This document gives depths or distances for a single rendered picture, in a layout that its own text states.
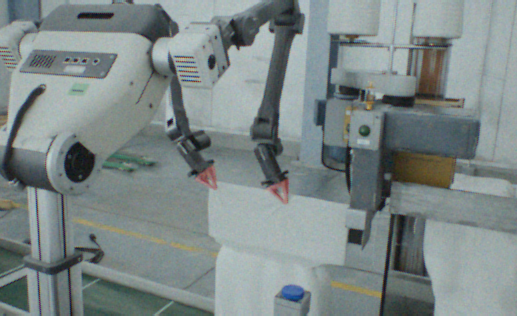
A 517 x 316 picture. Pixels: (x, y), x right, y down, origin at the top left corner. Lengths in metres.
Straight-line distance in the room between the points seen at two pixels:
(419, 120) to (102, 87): 0.75
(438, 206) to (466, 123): 0.31
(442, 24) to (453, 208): 0.52
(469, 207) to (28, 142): 1.13
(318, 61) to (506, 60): 2.22
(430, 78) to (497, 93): 4.70
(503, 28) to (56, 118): 5.74
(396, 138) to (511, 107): 5.20
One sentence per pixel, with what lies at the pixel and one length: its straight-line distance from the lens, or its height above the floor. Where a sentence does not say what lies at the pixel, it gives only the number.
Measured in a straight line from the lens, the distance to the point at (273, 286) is 1.58.
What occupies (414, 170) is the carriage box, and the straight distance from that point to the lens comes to 1.56.
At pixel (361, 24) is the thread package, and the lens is 1.54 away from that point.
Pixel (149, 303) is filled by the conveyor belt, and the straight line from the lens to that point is 2.21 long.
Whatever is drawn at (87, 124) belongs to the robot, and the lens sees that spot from 1.14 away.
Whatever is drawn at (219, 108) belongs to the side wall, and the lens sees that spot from 7.40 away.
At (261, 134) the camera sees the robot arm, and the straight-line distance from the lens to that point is 1.52.
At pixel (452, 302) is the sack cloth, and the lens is 1.47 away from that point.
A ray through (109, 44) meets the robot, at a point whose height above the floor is 1.47.
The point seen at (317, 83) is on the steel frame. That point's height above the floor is 1.09.
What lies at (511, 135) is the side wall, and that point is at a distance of 6.46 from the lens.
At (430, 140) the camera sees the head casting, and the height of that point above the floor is 1.27.
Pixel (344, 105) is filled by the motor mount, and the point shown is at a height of 1.30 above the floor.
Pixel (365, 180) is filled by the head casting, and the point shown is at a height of 1.15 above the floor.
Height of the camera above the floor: 1.47
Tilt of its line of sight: 13 degrees down
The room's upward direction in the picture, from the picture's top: 3 degrees clockwise
